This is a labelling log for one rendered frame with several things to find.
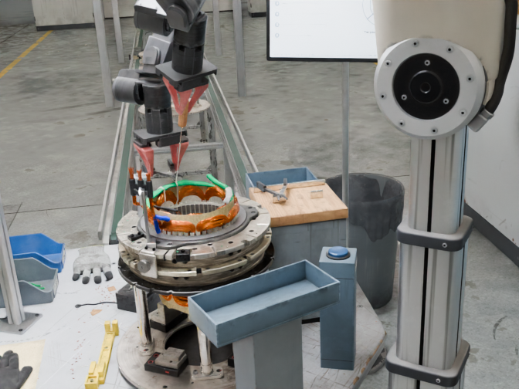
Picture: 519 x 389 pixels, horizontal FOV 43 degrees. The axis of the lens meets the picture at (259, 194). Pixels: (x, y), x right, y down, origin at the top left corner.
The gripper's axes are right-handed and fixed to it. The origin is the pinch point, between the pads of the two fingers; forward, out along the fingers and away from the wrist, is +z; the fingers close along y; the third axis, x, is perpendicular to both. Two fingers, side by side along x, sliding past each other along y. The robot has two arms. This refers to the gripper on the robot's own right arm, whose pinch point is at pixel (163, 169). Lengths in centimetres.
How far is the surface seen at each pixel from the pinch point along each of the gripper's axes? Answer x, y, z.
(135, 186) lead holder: 16.5, 12.5, -5.1
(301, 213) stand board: 18.7, -24.2, 9.7
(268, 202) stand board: 8.8, -21.7, 10.3
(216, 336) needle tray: 48, 13, 10
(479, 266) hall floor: -69, -197, 123
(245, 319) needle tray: 48.2, 7.2, 8.5
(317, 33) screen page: -56, -82, -12
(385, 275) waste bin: -67, -131, 105
